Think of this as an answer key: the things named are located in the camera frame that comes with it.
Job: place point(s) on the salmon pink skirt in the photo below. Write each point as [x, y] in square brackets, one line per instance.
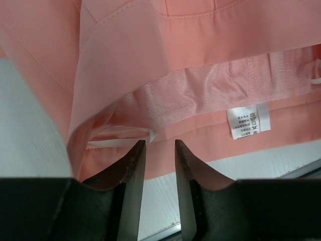
[226, 77]

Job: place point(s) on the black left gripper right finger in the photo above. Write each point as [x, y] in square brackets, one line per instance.
[215, 207]

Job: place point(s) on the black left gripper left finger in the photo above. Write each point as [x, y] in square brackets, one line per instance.
[105, 206]

